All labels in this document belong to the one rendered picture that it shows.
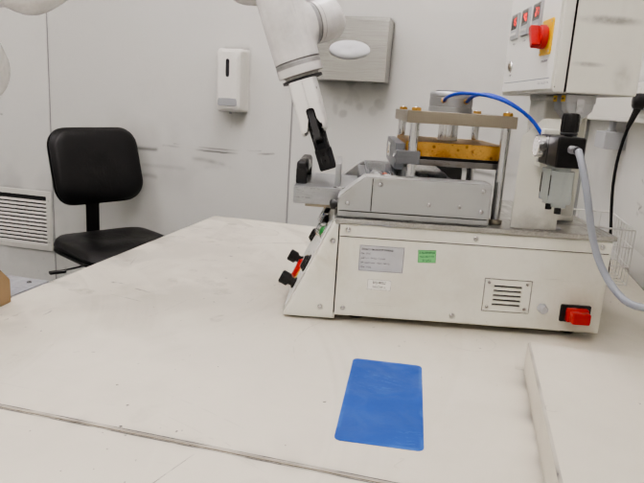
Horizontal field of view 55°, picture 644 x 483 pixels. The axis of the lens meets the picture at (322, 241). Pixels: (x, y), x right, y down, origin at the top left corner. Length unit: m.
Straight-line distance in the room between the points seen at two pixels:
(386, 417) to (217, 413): 0.20
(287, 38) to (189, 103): 1.78
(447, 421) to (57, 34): 2.77
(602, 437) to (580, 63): 0.58
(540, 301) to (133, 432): 0.68
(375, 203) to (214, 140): 1.88
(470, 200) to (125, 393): 0.60
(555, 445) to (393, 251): 0.46
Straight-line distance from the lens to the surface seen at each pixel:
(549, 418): 0.74
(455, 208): 1.03
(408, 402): 0.81
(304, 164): 1.10
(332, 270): 1.04
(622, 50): 1.09
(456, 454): 0.72
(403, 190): 1.02
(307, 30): 1.15
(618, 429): 0.75
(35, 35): 3.30
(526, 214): 1.07
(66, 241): 2.72
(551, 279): 1.09
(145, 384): 0.84
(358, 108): 2.64
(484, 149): 1.09
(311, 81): 1.13
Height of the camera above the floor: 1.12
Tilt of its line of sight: 13 degrees down
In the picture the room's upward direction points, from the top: 4 degrees clockwise
